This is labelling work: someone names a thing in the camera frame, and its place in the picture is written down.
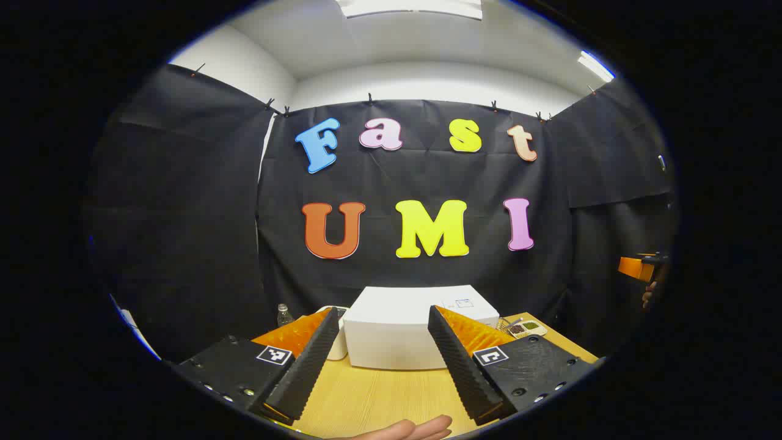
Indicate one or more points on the large ceiling light panel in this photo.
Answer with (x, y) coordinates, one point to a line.
(409, 6)

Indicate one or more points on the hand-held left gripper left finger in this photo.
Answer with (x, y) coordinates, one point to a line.
(305, 366)

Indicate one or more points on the small ceiling light panel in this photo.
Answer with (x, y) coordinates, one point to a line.
(595, 66)

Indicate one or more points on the white divided seasoning dish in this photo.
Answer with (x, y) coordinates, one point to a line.
(530, 329)

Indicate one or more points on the white microwave oven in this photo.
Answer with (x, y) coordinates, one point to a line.
(391, 330)

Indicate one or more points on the clear plastic water bottle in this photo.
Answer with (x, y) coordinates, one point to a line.
(284, 316)

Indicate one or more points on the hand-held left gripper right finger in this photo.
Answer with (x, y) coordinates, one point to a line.
(458, 366)

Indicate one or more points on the black backdrop cloth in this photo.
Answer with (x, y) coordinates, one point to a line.
(183, 214)

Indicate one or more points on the white toaster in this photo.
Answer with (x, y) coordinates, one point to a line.
(340, 342)

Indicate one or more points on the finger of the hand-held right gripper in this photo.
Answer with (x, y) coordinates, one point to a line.
(635, 267)

